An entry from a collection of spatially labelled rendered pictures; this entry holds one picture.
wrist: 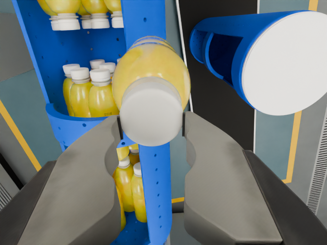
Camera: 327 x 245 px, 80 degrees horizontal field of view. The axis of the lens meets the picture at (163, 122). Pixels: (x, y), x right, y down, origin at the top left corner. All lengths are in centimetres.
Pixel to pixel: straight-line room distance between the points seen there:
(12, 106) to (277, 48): 189
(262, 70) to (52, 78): 54
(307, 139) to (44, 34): 225
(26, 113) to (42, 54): 150
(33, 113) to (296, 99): 183
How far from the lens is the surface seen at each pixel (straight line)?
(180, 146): 190
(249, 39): 62
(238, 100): 165
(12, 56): 132
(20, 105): 200
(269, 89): 64
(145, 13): 37
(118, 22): 44
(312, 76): 70
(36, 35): 53
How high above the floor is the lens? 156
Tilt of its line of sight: 63 degrees down
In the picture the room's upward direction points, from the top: 174 degrees clockwise
